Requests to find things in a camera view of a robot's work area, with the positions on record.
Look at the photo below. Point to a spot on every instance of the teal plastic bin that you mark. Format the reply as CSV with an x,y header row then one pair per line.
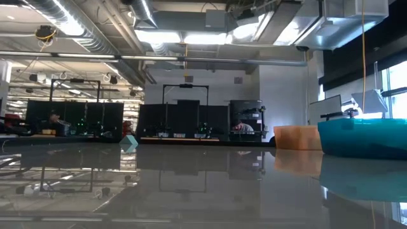
x,y
365,138

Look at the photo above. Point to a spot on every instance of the silver rectangular duct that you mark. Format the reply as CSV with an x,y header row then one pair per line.
x,y
286,28

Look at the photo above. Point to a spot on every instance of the black partition panel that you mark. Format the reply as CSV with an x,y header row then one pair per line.
x,y
95,114
152,121

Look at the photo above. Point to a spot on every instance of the grey wall vent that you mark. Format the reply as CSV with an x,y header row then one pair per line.
x,y
238,80
189,79

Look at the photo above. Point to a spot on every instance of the background work table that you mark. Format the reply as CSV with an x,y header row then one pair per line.
x,y
178,139

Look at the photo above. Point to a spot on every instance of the computer monitor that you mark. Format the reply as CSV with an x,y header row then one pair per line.
x,y
324,109

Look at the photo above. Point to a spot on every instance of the silver round duct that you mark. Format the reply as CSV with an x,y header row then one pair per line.
x,y
143,11

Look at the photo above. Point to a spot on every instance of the red background object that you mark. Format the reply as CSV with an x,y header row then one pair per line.
x,y
127,128

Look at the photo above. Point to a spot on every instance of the black metal rig frame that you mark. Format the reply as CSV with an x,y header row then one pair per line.
x,y
77,80
186,86

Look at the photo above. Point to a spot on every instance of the grey ceiling box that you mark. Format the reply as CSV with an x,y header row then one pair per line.
x,y
216,18

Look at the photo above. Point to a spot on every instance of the ceiling light panel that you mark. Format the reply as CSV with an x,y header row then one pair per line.
x,y
205,38
157,36

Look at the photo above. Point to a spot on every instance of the teal wooden cube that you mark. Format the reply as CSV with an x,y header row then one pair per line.
x,y
128,140

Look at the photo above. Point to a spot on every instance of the bright window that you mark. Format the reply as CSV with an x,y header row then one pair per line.
x,y
399,95

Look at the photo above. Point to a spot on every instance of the orange wooden block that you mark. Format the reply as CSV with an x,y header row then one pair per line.
x,y
297,137

